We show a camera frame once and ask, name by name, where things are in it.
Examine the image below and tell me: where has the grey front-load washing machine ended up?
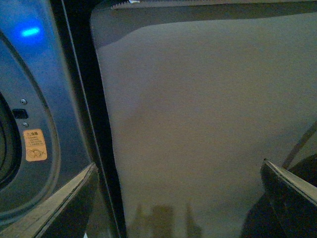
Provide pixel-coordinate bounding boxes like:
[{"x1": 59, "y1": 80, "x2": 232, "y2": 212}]
[{"x1": 0, "y1": 0, "x2": 127, "y2": 238}]

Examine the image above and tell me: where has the orange warning sticker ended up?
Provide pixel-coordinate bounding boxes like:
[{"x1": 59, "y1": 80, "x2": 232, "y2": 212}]
[{"x1": 23, "y1": 128, "x2": 48, "y2": 162}]

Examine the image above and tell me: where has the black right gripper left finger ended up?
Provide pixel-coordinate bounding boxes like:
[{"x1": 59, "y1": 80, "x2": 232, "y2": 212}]
[{"x1": 0, "y1": 163, "x2": 99, "y2": 238}]

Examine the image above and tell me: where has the grey cabinet side panel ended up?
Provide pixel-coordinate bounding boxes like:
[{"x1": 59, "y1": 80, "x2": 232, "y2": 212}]
[{"x1": 90, "y1": 1, "x2": 317, "y2": 238}]

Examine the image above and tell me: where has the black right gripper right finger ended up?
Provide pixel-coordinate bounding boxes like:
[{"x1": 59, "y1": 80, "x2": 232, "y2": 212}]
[{"x1": 261, "y1": 159, "x2": 317, "y2": 238}]

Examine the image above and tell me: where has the dark navy knit garment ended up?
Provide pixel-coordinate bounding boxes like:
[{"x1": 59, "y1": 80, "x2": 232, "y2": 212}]
[{"x1": 240, "y1": 155, "x2": 317, "y2": 238}]

